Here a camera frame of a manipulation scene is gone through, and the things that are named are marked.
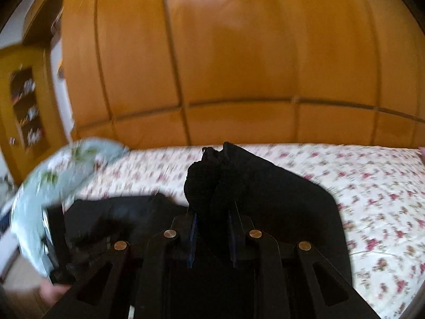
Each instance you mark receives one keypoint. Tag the wooden wardrobe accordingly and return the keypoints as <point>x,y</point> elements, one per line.
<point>232,56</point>

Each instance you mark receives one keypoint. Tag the light blue floral pillow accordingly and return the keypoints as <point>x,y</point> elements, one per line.
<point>66,176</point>

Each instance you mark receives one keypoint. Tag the black pants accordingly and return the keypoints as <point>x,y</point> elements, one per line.
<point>282,199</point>

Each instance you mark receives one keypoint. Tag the wooden shelf cabinet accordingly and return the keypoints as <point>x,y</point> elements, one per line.
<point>43,106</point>

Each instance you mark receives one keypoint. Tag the person's left hand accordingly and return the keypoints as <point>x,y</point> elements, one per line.
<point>51,293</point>

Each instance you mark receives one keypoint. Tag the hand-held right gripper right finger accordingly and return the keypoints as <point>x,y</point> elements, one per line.
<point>234,242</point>

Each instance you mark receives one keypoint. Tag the bed with floral sheet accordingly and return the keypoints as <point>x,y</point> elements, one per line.
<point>365,189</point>

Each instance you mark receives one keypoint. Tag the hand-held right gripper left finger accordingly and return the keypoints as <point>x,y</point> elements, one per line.
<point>192,239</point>

